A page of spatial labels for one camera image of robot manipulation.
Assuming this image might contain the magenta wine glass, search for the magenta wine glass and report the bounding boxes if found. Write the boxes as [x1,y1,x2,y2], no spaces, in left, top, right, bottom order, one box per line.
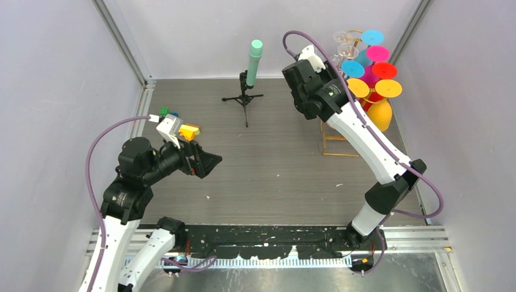
[356,45,390,85]

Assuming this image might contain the clear wine glass back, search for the clear wine glass back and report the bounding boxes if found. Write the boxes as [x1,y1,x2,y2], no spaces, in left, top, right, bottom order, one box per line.
[332,31,353,44]

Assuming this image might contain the cyan wine glass back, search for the cyan wine glass back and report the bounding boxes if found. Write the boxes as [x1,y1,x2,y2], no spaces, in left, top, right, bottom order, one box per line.
[354,29,385,67]

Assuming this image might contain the green toy block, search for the green toy block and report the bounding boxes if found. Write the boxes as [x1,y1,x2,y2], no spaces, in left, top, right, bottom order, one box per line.
[159,106,170,117]

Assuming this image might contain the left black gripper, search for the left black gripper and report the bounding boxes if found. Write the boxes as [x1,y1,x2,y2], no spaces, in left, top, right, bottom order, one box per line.
[144,131,222,183]

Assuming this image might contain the aluminium frame rail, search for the aluminium frame rail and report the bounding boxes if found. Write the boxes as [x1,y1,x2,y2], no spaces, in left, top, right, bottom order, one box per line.
[88,226,452,273]

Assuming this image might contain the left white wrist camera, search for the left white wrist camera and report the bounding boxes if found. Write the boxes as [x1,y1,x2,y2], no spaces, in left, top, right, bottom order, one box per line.
[156,114,183,149]

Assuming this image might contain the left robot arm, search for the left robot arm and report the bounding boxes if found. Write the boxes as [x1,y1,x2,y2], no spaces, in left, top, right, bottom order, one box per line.
[79,137,223,291]

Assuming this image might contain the gold wire glass rack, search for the gold wire glass rack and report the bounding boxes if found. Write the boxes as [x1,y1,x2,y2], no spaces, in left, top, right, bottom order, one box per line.
[320,29,388,158]

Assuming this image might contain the blue wine glass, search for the blue wine glass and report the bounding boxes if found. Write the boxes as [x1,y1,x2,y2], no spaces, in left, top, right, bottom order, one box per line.
[341,60,365,78]

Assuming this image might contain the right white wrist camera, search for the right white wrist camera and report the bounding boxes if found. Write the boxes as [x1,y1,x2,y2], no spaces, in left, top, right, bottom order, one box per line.
[297,44,326,73]

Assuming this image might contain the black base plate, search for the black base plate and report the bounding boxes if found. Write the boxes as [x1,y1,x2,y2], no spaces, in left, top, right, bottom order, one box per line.
[137,224,388,261]

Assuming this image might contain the orange wine glass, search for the orange wine glass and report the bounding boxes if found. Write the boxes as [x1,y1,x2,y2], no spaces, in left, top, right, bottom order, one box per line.
[367,79,403,131]
[347,78,385,112]

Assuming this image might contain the clear wine glass front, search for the clear wine glass front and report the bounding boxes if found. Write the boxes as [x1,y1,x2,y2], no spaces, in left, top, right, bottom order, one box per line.
[330,43,359,71]

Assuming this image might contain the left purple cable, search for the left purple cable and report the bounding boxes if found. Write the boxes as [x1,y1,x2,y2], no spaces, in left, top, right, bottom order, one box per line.
[85,114,161,292]

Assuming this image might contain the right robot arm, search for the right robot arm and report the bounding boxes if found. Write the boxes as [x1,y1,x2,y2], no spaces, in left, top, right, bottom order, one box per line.
[282,60,427,250]

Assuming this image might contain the red wine glass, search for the red wine glass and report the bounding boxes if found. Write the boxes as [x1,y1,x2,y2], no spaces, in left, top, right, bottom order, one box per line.
[360,62,397,112]

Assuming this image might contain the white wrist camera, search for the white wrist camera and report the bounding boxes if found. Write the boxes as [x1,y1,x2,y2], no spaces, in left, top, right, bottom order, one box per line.
[156,114,183,149]
[297,44,326,73]

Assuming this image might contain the mint green microphone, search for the mint green microphone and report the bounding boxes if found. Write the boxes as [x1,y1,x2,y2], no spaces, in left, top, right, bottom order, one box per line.
[246,39,263,88]

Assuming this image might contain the clear wine glass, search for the clear wine glass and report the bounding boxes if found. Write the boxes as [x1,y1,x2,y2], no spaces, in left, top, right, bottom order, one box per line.
[330,43,359,71]
[332,31,353,44]

